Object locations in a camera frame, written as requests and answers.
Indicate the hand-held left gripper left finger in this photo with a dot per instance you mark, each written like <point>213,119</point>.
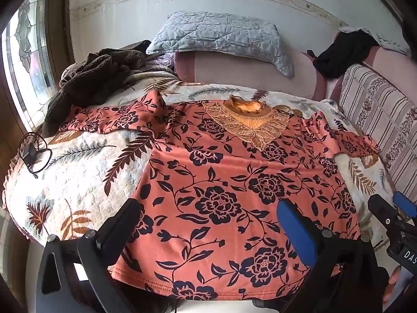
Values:
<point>125,218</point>

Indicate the person's right hand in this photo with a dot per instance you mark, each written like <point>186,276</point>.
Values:
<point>393,280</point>

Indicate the striped floral cushion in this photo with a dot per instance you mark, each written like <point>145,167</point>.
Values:
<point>378,104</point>

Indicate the purple patterned cloth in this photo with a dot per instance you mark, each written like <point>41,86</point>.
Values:
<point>161,63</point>

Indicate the black garment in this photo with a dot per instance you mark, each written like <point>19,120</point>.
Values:
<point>345,53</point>

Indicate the brown fleece garment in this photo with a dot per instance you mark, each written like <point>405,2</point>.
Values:
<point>94,71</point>

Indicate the orange floral shirt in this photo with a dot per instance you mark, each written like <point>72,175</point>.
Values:
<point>228,176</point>

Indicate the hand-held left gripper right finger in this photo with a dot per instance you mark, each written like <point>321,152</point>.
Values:
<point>293,228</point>

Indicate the leaf print blanket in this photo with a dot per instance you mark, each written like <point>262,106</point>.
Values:
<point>81,176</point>

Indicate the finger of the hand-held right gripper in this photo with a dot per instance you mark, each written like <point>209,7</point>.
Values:
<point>404,203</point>
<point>382,212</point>

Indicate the stained glass window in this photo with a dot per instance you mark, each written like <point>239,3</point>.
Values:
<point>29,55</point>

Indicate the grey quilted pillow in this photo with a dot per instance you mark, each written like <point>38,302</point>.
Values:
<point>215,36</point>

